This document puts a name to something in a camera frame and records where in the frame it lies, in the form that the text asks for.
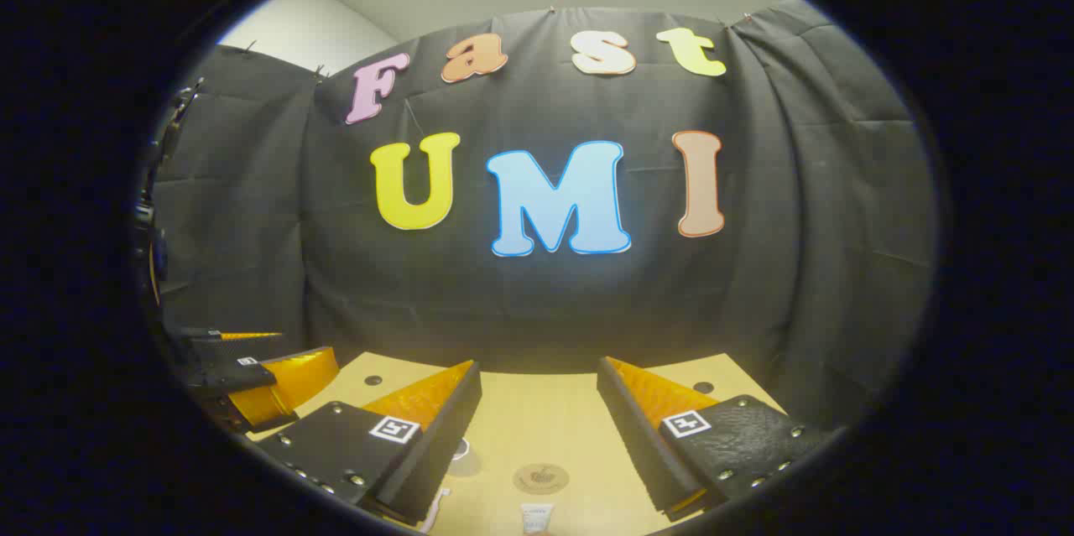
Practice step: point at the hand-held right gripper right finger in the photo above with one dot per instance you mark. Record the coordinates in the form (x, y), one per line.
(633, 427)

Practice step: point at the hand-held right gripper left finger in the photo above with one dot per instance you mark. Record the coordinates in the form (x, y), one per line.
(436, 444)

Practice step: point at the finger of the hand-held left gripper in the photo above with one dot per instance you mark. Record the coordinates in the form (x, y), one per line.
(201, 335)
(226, 368)

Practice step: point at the pink toothbrush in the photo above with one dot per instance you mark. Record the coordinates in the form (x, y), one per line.
(436, 511)

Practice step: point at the round wooden coaster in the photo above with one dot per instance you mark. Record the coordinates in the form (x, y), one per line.
(541, 478)

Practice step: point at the white toothpaste tube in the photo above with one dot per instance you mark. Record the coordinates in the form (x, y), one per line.
(537, 516)

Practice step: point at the light wooden desktop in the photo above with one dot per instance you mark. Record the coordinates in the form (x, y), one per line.
(545, 418)

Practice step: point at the black backdrop cloth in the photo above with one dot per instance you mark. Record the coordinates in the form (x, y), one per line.
(545, 309)

